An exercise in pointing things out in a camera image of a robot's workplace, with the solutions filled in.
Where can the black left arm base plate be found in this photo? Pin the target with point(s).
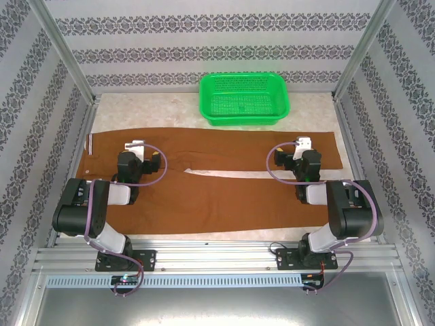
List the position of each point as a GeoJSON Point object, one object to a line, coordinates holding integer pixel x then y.
{"type": "Point", "coordinates": [146, 259]}

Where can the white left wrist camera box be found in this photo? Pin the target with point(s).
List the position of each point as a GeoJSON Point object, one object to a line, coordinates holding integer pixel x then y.
{"type": "Point", "coordinates": [136, 146]}

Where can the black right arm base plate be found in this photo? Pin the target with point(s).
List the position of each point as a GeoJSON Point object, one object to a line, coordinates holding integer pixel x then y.
{"type": "Point", "coordinates": [287, 259]}

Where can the green plastic mesh basket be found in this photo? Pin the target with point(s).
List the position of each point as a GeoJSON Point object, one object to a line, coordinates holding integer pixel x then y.
{"type": "Point", "coordinates": [244, 102]}

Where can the aluminium frame post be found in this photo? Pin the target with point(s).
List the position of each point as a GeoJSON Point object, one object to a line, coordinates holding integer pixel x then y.
{"type": "Point", "coordinates": [61, 51]}
{"type": "Point", "coordinates": [365, 51]}

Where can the aluminium mounting rail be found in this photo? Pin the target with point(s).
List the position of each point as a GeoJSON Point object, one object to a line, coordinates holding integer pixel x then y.
{"type": "Point", "coordinates": [210, 256]}

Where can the brown long pants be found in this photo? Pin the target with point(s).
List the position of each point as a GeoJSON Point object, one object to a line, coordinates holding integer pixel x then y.
{"type": "Point", "coordinates": [204, 203]}

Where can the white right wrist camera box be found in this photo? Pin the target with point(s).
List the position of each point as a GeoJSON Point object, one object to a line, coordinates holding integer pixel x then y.
{"type": "Point", "coordinates": [303, 144]}

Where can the grey metal sheet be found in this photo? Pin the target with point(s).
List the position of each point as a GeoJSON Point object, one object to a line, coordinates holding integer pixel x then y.
{"type": "Point", "coordinates": [217, 307]}

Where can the aluminium side rail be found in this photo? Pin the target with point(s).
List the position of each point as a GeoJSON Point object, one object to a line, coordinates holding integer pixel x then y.
{"type": "Point", "coordinates": [79, 149]}
{"type": "Point", "coordinates": [346, 136]}

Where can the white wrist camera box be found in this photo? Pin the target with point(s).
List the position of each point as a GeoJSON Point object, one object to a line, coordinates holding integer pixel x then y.
{"type": "Point", "coordinates": [136, 146]}
{"type": "Point", "coordinates": [303, 144]}

